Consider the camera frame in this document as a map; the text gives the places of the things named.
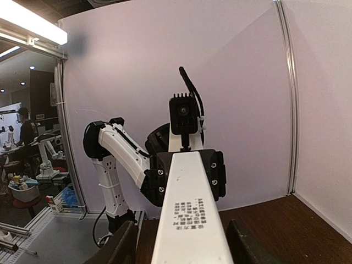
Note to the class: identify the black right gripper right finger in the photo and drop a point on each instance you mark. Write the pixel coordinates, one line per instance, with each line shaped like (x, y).
(244, 248)

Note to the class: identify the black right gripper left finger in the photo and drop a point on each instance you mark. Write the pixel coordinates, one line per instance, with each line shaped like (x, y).
(121, 247)

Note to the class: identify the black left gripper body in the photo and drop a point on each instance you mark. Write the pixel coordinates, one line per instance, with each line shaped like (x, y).
(157, 175)

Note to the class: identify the white remote control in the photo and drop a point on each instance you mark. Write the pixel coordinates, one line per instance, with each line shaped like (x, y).
(190, 229)

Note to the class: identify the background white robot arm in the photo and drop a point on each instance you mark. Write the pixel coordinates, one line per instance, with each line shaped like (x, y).
(48, 153)

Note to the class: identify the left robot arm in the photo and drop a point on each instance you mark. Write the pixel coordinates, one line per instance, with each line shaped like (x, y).
(108, 145)

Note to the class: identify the grey storage bin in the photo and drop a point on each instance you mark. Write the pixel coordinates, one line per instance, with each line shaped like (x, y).
(25, 191)

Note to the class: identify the person in black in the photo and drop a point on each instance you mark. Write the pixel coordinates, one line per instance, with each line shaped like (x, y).
(28, 132)

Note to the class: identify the ceiling light bar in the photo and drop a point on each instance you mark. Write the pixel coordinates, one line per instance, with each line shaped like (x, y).
(28, 20)

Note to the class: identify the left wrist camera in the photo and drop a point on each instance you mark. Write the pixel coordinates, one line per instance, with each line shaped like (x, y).
(183, 114)

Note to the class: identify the aluminium left corner post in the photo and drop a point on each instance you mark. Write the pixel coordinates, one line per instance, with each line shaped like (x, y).
(67, 143)

